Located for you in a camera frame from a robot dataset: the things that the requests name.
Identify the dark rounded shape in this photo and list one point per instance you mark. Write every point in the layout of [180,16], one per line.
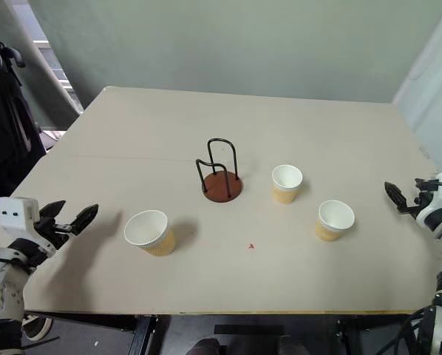
[292,345]
[208,347]

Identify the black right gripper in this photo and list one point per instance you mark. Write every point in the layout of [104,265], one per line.
[415,206]

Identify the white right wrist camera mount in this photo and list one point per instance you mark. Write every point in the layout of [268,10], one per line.
[441,196]

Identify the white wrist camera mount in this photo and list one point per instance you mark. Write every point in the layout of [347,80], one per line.
[16,216]
[441,196]

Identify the black bag on stand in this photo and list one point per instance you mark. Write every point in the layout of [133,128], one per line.
[6,122]

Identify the white and black shoe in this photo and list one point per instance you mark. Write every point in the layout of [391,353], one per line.
[36,327]

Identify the white slanted beam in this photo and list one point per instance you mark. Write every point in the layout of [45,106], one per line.
[54,70]

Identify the tan ribbed paper cup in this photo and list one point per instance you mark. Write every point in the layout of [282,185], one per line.
[287,185]
[333,223]

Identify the large tan paper cup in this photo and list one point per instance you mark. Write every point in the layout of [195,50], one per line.
[152,236]

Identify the black floor tape strip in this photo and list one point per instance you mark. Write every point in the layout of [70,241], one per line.
[248,330]

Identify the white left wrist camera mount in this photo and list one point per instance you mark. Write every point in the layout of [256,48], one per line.
[16,216]

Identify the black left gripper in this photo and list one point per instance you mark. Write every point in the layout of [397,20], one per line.
[52,231]

